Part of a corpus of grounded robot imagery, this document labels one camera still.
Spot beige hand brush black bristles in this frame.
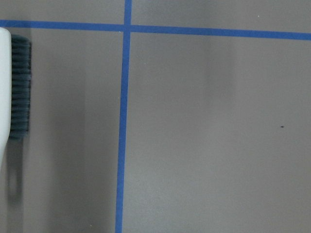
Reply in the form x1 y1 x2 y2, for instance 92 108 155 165
0 28 32 160

